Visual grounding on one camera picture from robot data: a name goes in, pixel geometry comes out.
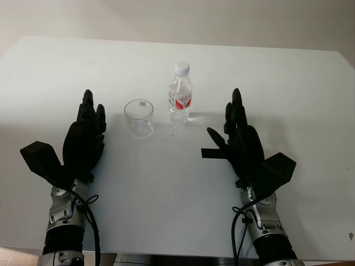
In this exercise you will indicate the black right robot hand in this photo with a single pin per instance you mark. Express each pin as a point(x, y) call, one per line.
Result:
point(244, 149)

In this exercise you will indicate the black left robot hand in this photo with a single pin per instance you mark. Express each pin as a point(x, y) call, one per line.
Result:
point(83, 147)

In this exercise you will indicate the clear water bottle red label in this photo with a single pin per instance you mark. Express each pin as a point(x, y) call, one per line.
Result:
point(180, 97)

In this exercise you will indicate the clear plastic cup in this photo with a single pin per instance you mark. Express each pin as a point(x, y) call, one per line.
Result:
point(138, 124)

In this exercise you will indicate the black tape strip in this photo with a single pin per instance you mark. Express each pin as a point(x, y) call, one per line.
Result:
point(210, 153)

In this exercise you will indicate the dark robot torso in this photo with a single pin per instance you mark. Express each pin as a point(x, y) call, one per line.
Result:
point(166, 260)

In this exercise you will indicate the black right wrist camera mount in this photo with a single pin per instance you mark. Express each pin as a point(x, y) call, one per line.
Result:
point(277, 171)

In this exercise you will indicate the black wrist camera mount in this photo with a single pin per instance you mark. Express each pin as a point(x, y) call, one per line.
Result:
point(38, 158)
point(277, 171)

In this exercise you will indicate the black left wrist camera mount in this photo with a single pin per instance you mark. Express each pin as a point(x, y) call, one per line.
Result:
point(38, 158)

